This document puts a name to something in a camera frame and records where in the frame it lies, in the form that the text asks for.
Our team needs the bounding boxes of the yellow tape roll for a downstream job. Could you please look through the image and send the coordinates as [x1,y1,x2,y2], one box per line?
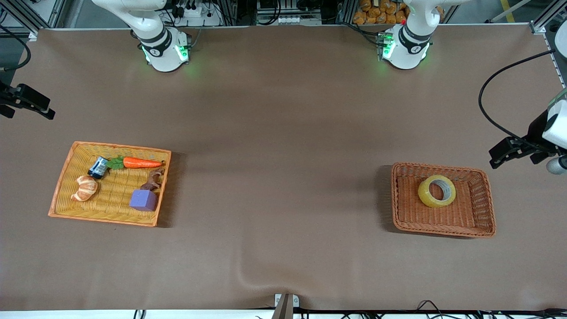
[417,174,457,209]

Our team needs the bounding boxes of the small blue can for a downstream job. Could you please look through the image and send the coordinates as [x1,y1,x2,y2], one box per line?
[88,156,110,180]

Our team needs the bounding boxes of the toy croissant bread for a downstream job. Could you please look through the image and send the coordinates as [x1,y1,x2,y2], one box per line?
[70,175,99,202]

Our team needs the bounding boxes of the brown wicker basket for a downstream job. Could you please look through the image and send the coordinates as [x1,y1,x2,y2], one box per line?
[390,162,497,239]

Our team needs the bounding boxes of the orange-rimmed yellow wicker tray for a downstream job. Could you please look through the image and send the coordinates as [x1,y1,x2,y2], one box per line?
[48,141,172,228]

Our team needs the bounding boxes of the orange toy carrot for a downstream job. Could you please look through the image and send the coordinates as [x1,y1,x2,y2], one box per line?
[106,156,164,171]

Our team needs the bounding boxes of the brown pretzel toy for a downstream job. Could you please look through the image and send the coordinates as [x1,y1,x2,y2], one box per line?
[140,168,166,192]

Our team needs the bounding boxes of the purple cube block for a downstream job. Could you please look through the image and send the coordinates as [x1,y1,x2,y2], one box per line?
[129,189,159,212]

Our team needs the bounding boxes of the bag of orange snacks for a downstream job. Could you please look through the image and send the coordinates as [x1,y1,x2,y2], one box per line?
[353,0,446,25]

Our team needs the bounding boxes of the white power strip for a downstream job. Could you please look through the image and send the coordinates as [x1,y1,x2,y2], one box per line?
[276,16,322,26]

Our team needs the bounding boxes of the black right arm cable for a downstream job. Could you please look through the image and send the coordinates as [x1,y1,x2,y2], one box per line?
[0,24,32,72]

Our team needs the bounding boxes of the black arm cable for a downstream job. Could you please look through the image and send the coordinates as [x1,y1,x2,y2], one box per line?
[478,49,555,143]
[0,24,32,72]

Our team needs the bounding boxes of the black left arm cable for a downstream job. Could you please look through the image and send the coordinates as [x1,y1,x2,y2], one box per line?
[478,49,555,143]

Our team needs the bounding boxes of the aluminium frame profile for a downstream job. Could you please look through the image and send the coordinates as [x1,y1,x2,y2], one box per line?
[529,0,567,35]
[0,0,68,37]

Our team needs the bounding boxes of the metal table bracket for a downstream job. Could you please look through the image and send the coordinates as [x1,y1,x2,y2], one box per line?
[271,293,300,319]

